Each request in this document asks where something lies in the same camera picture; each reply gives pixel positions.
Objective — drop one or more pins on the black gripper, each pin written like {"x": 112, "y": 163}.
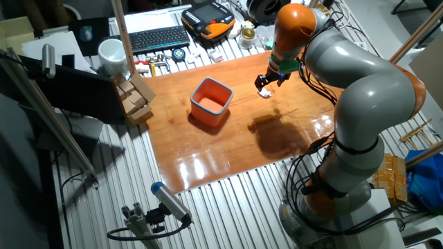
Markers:
{"x": 277, "y": 74}

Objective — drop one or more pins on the white paper ball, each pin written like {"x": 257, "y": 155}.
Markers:
{"x": 265, "y": 92}

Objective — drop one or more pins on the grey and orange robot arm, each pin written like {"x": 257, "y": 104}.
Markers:
{"x": 367, "y": 100}

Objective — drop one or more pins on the orange trash can grey rim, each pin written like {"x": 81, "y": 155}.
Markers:
{"x": 211, "y": 103}

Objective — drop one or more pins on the clear plastic cup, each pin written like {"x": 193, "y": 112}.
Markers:
{"x": 270, "y": 32}
{"x": 261, "y": 32}

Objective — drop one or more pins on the glass jar gold lid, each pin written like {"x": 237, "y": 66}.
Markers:
{"x": 247, "y": 38}

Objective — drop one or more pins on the small plastic packet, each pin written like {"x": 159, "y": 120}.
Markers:
{"x": 216, "y": 55}

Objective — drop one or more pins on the small colourful box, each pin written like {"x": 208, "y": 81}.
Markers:
{"x": 248, "y": 24}

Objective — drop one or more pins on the black filament spool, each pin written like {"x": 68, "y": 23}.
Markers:
{"x": 266, "y": 10}

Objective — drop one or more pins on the white tissue scrap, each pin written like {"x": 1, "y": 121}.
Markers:
{"x": 190, "y": 58}
{"x": 197, "y": 53}

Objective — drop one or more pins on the gold foil object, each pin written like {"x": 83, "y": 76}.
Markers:
{"x": 322, "y": 9}

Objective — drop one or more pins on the glossy wooden board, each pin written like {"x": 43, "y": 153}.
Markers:
{"x": 214, "y": 152}

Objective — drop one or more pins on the orange and black teach pendant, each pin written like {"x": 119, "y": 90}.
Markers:
{"x": 207, "y": 17}

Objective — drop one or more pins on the brass metal valve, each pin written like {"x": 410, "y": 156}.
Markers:
{"x": 160, "y": 63}

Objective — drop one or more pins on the small yellow tool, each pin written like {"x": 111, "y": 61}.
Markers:
{"x": 153, "y": 70}

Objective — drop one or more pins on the black computer keyboard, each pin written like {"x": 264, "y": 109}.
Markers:
{"x": 157, "y": 38}

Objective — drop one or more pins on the cardboard flap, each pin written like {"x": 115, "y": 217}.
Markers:
{"x": 142, "y": 86}

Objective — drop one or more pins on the small cardboard box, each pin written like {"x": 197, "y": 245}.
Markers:
{"x": 126, "y": 87}
{"x": 129, "y": 107}
{"x": 140, "y": 115}
{"x": 137, "y": 99}

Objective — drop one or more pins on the cardboard box yellow tape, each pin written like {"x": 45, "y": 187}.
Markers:
{"x": 391, "y": 176}

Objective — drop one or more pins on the brown cardboard sheet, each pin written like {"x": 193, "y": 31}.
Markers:
{"x": 429, "y": 72}

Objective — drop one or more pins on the white mug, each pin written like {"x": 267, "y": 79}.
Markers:
{"x": 112, "y": 57}

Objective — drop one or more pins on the black office chair base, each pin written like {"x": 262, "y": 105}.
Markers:
{"x": 425, "y": 20}

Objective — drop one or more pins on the black mouse pad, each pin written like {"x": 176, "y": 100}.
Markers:
{"x": 100, "y": 34}

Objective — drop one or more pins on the blue bag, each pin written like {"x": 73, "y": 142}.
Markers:
{"x": 427, "y": 183}

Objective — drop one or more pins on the grey computer mouse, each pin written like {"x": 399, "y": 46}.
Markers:
{"x": 86, "y": 33}

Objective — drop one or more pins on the black monitor panel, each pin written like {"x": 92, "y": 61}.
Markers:
{"x": 79, "y": 93}

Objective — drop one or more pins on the small black box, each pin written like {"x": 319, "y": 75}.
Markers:
{"x": 68, "y": 61}

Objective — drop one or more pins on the white paper sheets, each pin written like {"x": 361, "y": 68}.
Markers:
{"x": 65, "y": 45}

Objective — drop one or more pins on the large cardboard box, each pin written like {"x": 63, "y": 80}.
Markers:
{"x": 15, "y": 32}

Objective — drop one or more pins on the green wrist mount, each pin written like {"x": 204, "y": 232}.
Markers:
{"x": 289, "y": 66}

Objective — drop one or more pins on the wooden post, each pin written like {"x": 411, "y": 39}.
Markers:
{"x": 124, "y": 38}
{"x": 424, "y": 155}
{"x": 415, "y": 34}
{"x": 313, "y": 3}

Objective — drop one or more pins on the wooden stick frame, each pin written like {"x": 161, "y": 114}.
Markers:
{"x": 415, "y": 133}

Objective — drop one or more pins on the silver camera with blue cap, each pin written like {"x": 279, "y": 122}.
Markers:
{"x": 171, "y": 202}

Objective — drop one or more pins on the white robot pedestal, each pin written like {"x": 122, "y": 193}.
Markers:
{"x": 377, "y": 224}

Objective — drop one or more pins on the black ball-head mount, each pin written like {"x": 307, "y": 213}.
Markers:
{"x": 155, "y": 218}

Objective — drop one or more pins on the aluminium extrusion mount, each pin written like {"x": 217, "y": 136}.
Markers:
{"x": 140, "y": 226}

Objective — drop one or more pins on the silver depth camera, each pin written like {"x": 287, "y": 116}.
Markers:
{"x": 48, "y": 60}

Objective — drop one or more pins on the aluminium frame bar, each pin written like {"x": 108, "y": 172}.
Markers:
{"x": 48, "y": 114}

